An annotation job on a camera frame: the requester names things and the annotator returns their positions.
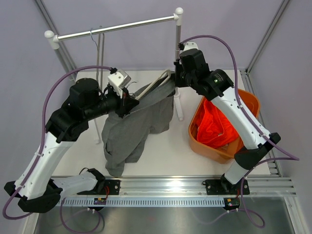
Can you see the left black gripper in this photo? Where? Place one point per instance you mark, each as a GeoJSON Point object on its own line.
{"type": "Point", "coordinates": [126, 103]}

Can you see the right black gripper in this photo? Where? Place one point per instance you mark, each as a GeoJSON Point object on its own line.
{"type": "Point", "coordinates": [178, 82]}

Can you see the white clothes hanger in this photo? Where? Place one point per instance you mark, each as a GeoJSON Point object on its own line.
{"type": "Point", "coordinates": [162, 79]}

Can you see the grey shorts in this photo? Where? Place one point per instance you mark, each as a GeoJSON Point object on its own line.
{"type": "Point", "coordinates": [124, 138]}

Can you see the orange shorts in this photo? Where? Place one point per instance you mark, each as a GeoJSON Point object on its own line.
{"type": "Point", "coordinates": [213, 128]}

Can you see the grey clothes hanger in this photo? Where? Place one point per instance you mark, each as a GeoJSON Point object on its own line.
{"type": "Point", "coordinates": [100, 55]}

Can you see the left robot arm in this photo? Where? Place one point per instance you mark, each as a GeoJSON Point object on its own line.
{"type": "Point", "coordinates": [36, 190]}

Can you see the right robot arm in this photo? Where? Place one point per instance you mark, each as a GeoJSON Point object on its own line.
{"type": "Point", "coordinates": [191, 70]}

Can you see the orange plastic basket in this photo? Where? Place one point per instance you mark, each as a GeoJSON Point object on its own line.
{"type": "Point", "coordinates": [222, 154]}

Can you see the clothes rack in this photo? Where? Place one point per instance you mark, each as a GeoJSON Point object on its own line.
{"type": "Point", "coordinates": [117, 26]}

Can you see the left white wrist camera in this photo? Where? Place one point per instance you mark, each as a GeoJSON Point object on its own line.
{"type": "Point", "coordinates": [118, 79]}

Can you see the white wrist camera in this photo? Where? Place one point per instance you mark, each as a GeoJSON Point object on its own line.
{"type": "Point", "coordinates": [187, 46]}
{"type": "Point", "coordinates": [118, 79]}

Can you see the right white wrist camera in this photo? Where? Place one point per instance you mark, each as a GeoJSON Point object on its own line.
{"type": "Point", "coordinates": [187, 46]}

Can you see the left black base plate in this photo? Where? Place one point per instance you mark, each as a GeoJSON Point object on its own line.
{"type": "Point", "coordinates": [105, 187]}

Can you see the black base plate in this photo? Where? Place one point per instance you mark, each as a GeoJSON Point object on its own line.
{"type": "Point", "coordinates": [105, 187]}
{"type": "Point", "coordinates": [212, 186]}

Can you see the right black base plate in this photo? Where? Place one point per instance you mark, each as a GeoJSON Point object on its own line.
{"type": "Point", "coordinates": [212, 186]}

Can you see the white slotted cable duct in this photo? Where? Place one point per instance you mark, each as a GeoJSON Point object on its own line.
{"type": "Point", "coordinates": [114, 201]}

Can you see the aluminium rail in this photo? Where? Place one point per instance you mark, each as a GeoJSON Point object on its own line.
{"type": "Point", "coordinates": [183, 186]}

